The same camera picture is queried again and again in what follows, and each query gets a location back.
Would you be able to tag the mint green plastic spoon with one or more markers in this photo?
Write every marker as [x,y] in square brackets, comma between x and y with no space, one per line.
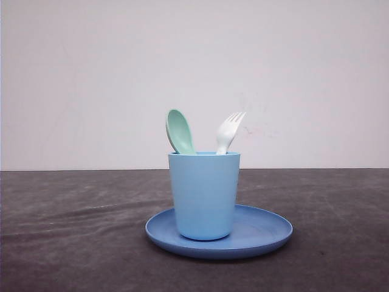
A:
[179,134]

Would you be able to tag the white plastic fork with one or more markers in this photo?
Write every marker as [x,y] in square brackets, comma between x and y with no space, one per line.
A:
[227,131]

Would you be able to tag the light blue plastic cup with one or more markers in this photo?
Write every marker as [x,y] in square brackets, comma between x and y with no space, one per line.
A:
[204,188]

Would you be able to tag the blue plastic plate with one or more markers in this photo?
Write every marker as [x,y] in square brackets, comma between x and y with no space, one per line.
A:
[255,232]

